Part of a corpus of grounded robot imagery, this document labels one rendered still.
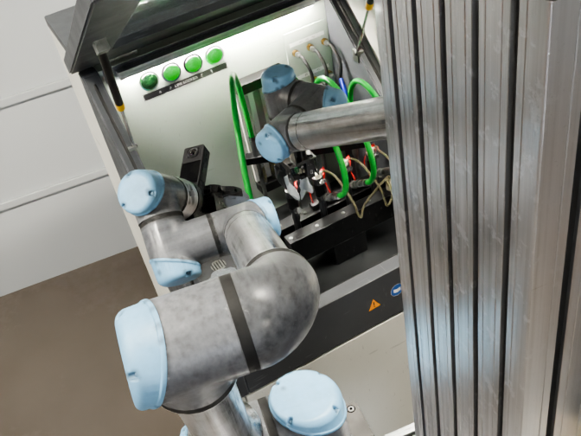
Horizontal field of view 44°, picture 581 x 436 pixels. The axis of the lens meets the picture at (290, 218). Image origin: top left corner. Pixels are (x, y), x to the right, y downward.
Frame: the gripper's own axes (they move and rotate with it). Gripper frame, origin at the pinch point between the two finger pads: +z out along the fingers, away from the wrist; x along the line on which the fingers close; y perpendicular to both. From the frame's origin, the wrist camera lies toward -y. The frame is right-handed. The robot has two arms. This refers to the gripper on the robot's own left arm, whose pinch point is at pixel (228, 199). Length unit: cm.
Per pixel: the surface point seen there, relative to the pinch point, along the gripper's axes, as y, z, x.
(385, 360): 41, 59, 11
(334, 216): 1.8, 47.5, 7.5
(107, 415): 50, 103, -111
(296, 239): 6.3, 40.4, -1.3
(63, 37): -51, 9, -41
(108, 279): -6, 149, -135
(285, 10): -50, 33, 9
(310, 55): -43, 49, 9
